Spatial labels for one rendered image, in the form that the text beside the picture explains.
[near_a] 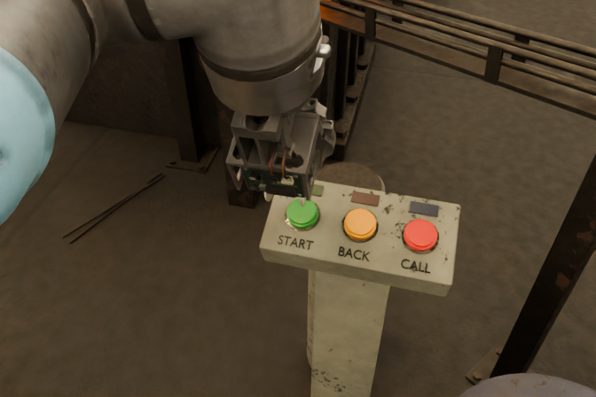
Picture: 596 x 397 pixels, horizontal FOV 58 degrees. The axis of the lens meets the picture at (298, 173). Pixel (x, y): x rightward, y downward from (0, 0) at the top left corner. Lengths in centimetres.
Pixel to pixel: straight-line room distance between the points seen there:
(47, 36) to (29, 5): 1
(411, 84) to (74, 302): 138
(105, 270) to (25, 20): 126
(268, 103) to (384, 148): 140
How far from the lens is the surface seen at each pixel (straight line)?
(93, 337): 138
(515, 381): 81
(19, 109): 23
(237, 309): 134
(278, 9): 33
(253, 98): 38
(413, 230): 68
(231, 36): 34
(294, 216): 69
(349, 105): 184
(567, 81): 81
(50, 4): 28
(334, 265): 68
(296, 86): 38
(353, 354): 87
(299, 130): 47
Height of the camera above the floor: 110
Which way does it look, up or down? 42 degrees down
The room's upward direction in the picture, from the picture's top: straight up
